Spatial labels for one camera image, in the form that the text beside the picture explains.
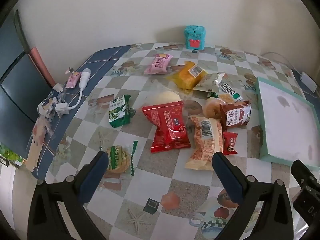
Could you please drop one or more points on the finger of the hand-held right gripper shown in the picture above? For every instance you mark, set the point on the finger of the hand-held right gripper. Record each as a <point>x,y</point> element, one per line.
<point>303,173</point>

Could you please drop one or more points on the large red snack packet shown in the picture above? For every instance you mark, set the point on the large red snack packet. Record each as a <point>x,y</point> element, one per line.
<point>167,127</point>

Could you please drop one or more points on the small twisted candy wrapper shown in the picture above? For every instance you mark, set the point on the small twisted candy wrapper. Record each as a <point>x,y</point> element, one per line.
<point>69,70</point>

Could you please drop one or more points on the white power adapter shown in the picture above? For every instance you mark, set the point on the white power adapter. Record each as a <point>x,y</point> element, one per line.
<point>309,81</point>

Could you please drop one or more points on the checkered printed tablecloth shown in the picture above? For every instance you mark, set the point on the checkered printed tablecloth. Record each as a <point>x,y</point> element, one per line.
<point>155,180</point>

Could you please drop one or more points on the tan paper scrap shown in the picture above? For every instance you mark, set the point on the tan paper scrap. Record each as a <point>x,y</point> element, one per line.
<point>37,142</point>

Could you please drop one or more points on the beige bread packet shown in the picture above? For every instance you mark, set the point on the beige bread packet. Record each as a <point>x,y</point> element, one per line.
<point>206,140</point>

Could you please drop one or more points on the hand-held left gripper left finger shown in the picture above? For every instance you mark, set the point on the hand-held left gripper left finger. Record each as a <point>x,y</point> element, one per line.
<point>93,177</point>

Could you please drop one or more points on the teal toy tin red face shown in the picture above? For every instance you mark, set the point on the teal toy tin red face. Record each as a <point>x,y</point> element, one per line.
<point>195,37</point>

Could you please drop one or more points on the orange cake packet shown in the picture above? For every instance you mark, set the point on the orange cake packet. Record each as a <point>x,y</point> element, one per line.
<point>186,76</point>

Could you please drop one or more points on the small green candy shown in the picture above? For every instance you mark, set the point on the small green candy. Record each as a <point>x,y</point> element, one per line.
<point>212,94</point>

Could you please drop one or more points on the small pink sachet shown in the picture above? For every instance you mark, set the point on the small pink sachet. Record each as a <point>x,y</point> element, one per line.
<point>73,80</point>

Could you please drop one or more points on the pink snack packet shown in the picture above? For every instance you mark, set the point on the pink snack packet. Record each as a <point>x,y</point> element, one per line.
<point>158,63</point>

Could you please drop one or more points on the brown and white snack packet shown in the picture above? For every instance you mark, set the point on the brown and white snack packet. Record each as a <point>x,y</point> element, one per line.
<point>235,115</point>

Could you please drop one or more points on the round cracker packet green label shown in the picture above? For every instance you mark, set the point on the round cracker packet green label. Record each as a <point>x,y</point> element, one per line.
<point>117,158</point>

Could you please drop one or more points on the reddish brown board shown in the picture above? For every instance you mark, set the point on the reddish brown board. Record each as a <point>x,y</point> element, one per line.
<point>41,65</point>

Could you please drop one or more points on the brown doughnut bread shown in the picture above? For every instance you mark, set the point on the brown doughnut bread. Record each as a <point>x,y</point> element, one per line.
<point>211,108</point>

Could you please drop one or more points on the teal shallow tray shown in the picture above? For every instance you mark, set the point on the teal shallow tray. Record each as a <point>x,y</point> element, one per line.
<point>285,120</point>

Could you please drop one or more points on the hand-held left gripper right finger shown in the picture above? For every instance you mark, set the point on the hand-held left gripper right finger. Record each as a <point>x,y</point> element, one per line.
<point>228,177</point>

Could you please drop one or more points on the white round bun clear wrapper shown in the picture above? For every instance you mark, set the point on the white round bun clear wrapper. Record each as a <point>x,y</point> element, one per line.
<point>166,97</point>

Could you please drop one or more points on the tan triangular snack packet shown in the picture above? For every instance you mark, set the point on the tan triangular snack packet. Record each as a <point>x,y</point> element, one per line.
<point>208,83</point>

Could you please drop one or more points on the crumpled clear wrapper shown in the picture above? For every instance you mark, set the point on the crumpled clear wrapper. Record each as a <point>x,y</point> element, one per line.
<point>50,102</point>

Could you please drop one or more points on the small red snack packet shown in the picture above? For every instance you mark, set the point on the small red snack packet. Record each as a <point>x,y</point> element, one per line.
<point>230,143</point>

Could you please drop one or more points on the green biscuit packet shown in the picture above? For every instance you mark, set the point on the green biscuit packet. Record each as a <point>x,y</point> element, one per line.
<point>120,111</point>

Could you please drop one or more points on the dark grey panel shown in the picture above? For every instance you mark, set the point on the dark grey panel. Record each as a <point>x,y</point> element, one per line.
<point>17,92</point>

